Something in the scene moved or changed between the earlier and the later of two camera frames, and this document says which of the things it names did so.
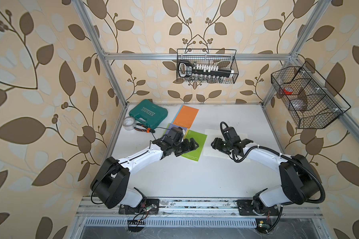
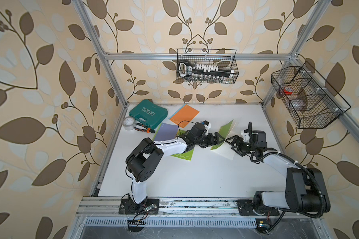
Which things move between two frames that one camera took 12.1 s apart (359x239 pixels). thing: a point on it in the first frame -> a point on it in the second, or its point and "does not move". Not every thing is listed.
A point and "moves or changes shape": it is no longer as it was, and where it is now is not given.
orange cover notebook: (185, 116) does not move
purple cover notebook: (171, 125) moves or changes shape
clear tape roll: (129, 123) does not move
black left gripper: (192, 144) -> (210, 142)
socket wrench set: (195, 72) does not move
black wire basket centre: (211, 65) does not move
